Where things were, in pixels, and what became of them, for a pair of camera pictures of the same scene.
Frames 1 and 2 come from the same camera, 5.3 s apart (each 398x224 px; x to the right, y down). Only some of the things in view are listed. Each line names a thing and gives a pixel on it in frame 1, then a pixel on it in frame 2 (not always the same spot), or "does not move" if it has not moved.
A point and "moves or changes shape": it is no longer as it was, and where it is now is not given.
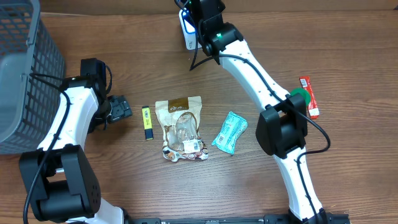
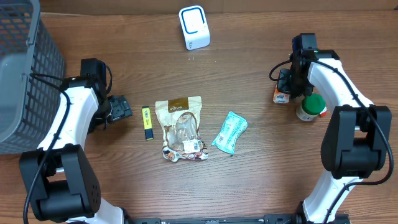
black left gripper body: (121, 108) does not move
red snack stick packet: (313, 107) -> (323, 112)
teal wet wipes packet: (234, 126) does not move
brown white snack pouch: (180, 117) does not move
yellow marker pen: (147, 122) does not move
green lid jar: (304, 93) moves or changes shape
